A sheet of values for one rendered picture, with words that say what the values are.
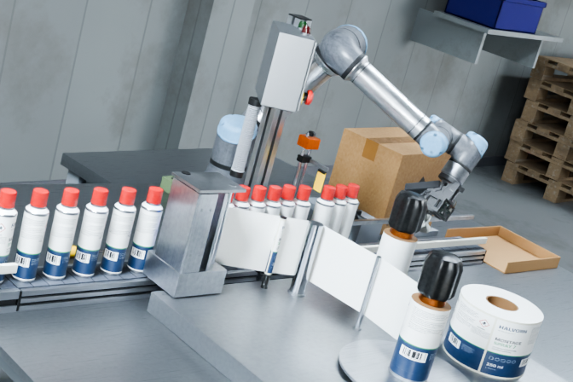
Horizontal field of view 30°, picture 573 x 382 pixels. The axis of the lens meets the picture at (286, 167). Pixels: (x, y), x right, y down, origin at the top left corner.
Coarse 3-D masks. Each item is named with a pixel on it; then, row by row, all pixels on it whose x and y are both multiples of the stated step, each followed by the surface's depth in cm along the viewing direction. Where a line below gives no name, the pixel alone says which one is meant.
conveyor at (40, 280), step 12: (420, 240) 327; (420, 252) 316; (96, 264) 246; (36, 276) 231; (72, 276) 237; (96, 276) 240; (108, 276) 241; (120, 276) 243; (132, 276) 245; (144, 276) 246
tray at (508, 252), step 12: (468, 228) 358; (480, 228) 363; (492, 228) 368; (504, 228) 370; (492, 240) 364; (504, 240) 367; (516, 240) 366; (528, 240) 362; (492, 252) 351; (504, 252) 354; (516, 252) 358; (528, 252) 361; (540, 252) 359; (552, 252) 356; (492, 264) 338; (504, 264) 342; (516, 264) 337; (528, 264) 341; (540, 264) 346; (552, 264) 352
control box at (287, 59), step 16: (272, 32) 268; (288, 32) 258; (272, 48) 262; (288, 48) 258; (304, 48) 259; (272, 64) 259; (288, 64) 259; (304, 64) 260; (272, 80) 260; (288, 80) 261; (304, 80) 261; (272, 96) 261; (288, 96) 262
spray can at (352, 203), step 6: (348, 186) 290; (354, 186) 289; (348, 192) 290; (354, 192) 290; (348, 198) 290; (354, 198) 290; (348, 204) 290; (354, 204) 290; (348, 210) 290; (354, 210) 291; (348, 216) 291; (354, 216) 292; (342, 222) 291; (348, 222) 291; (342, 228) 292; (348, 228) 292; (342, 234) 292; (348, 234) 293
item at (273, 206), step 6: (270, 186) 269; (276, 186) 271; (270, 192) 269; (276, 192) 269; (270, 198) 269; (276, 198) 269; (270, 204) 269; (276, 204) 270; (270, 210) 269; (276, 210) 270
